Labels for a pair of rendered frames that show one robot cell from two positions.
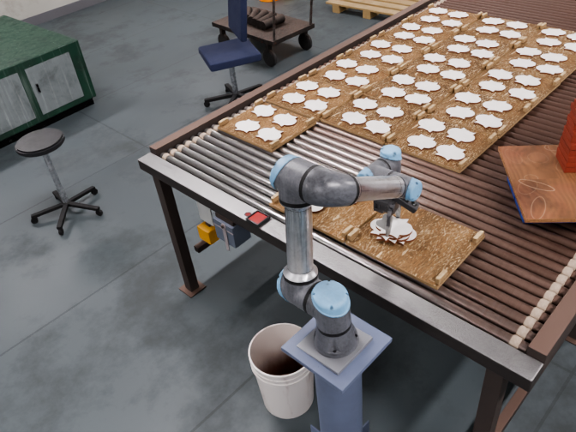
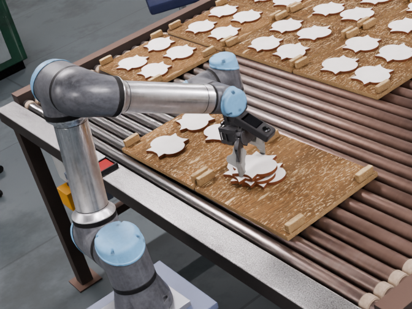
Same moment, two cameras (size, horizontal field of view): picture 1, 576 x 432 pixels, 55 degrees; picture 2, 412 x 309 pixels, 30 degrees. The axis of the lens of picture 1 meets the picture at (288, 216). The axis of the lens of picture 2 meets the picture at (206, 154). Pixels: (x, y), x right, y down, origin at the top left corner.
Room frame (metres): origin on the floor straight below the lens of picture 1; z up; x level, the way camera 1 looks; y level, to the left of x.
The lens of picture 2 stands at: (-0.26, -0.72, 2.16)
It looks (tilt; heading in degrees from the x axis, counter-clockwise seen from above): 30 degrees down; 13
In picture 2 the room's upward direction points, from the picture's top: 16 degrees counter-clockwise
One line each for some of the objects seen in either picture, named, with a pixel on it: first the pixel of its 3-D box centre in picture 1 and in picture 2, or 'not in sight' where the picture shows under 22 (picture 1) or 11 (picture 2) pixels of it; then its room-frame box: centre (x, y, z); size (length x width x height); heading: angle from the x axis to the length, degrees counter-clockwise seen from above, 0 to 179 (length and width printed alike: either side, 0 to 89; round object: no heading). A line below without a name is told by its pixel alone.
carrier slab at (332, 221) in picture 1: (330, 201); (197, 142); (1.90, -0.19, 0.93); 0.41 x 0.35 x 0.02; 43
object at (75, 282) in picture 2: (177, 235); (55, 207); (2.41, 0.63, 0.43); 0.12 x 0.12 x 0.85; 42
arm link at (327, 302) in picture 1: (330, 305); (122, 253); (1.20, -0.10, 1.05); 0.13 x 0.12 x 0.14; 41
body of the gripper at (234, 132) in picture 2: (387, 196); (236, 123); (1.64, -0.38, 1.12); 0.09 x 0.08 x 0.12; 57
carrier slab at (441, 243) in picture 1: (414, 239); (282, 181); (1.59, -0.48, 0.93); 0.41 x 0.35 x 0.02; 43
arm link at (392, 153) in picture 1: (389, 162); (225, 74); (1.63, -0.38, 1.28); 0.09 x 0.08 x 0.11; 131
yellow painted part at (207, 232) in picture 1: (207, 219); (67, 178); (2.12, 0.39, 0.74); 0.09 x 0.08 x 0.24; 42
